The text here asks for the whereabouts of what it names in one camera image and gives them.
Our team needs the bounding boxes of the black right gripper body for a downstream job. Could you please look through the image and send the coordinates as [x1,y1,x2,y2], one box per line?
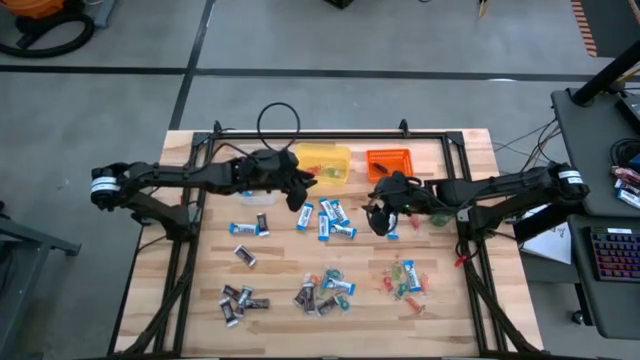
[372,170,436,217]

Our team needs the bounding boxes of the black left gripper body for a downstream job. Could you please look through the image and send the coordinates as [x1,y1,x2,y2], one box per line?
[234,148,301,194]

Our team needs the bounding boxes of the pink wrapped candy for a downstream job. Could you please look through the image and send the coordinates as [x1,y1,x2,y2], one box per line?
[610,165,640,187]

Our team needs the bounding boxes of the yellow plastic bin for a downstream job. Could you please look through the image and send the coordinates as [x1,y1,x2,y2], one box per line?
[294,143,353,186]

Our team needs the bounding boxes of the orange plastic basket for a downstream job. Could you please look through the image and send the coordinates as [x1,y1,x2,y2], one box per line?
[365,148,415,184]

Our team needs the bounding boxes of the white paper sheet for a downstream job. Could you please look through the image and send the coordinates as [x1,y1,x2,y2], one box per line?
[519,203,573,265]

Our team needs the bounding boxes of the backlit black keyboard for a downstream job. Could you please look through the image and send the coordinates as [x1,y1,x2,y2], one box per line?
[589,227,640,282]

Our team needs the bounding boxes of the grey metal table leg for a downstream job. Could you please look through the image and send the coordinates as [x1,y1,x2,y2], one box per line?
[92,0,119,29]

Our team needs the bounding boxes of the grey keyboard desk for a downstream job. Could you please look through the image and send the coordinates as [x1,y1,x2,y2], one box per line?
[567,214,640,341]

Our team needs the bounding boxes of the black slanted beam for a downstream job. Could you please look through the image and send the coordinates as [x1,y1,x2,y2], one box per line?
[571,39,640,107]

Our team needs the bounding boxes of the grey metal table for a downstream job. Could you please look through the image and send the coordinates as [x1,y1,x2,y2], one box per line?
[0,199,82,359]

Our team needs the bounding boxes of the black mat orange striped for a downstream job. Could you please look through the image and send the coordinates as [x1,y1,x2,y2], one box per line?
[570,0,640,58]

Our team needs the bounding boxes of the orange shop vacuum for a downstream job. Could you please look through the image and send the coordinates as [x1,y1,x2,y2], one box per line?
[12,0,66,20]

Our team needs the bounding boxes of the black aluminium table frame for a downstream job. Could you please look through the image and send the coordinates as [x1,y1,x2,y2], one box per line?
[107,119,541,359]

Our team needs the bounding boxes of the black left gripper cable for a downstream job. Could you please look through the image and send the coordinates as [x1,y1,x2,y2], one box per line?
[256,102,302,151]

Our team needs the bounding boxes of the black floor cables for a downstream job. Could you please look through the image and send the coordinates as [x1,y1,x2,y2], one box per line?
[492,117,564,174]

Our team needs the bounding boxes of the black coiled cable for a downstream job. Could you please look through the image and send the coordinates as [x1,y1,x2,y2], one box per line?
[609,138,640,169]

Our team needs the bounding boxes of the black vacuum hose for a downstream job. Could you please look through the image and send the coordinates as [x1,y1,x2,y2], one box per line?
[0,10,96,59]

